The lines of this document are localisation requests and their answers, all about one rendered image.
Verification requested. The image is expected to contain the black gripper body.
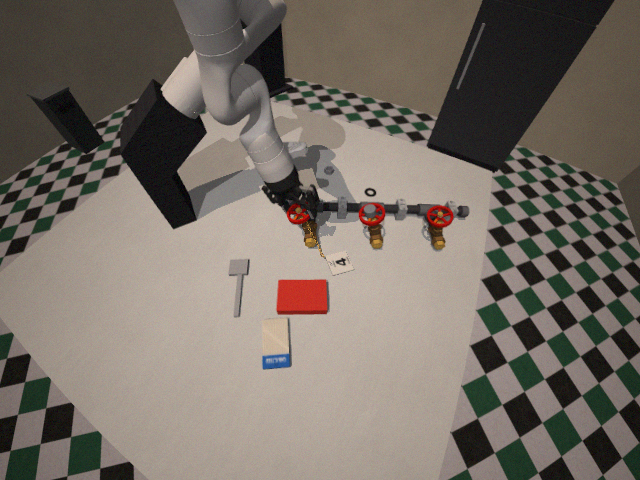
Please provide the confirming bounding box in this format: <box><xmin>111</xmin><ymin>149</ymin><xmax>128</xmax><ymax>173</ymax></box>
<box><xmin>264</xmin><ymin>165</ymin><xmax>303</xmax><ymax>201</ymax></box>

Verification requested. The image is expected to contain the grey cylinder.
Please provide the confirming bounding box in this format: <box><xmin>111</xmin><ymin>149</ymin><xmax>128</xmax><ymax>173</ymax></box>
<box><xmin>364</xmin><ymin>204</ymin><xmax>377</xmax><ymax>218</ymax></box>

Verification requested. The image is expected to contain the beige flat box with blue end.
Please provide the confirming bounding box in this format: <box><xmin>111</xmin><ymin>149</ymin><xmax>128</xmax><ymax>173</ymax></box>
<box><xmin>262</xmin><ymin>318</ymin><xmax>290</xmax><ymax>370</ymax></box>

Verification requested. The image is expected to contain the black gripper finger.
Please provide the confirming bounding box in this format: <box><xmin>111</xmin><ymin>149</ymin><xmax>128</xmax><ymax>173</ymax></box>
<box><xmin>261</xmin><ymin>184</ymin><xmax>291</xmax><ymax>215</ymax></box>
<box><xmin>286</xmin><ymin>184</ymin><xmax>320</xmax><ymax>219</ymax></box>

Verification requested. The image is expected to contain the red rectangular block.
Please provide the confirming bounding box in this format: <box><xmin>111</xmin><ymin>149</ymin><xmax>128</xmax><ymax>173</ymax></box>
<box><xmin>276</xmin><ymin>280</ymin><xmax>327</xmax><ymax>315</ymax></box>

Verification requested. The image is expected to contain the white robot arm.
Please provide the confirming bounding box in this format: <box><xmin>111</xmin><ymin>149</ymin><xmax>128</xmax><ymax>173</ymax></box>
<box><xmin>161</xmin><ymin>0</ymin><xmax>309</xmax><ymax>183</ymax></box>

